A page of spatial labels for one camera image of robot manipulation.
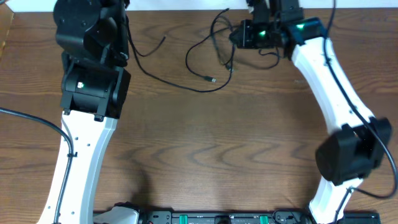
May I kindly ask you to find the black usb cable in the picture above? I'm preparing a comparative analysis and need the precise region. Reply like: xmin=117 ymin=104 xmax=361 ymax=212
xmin=124 ymin=15 xmax=237 ymax=93
xmin=185 ymin=8 xmax=237 ymax=83

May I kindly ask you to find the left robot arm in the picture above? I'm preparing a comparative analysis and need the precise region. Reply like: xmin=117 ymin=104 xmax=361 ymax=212
xmin=39 ymin=0 xmax=131 ymax=223

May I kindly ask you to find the left camera black cable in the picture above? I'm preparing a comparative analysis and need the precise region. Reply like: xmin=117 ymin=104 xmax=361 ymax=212
xmin=0 ymin=107 xmax=78 ymax=224

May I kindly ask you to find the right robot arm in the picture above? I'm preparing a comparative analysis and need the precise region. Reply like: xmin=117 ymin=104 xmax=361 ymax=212
xmin=229 ymin=1 xmax=394 ymax=223

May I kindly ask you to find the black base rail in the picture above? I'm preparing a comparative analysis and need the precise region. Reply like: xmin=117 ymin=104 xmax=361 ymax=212
xmin=93 ymin=202 xmax=382 ymax=224

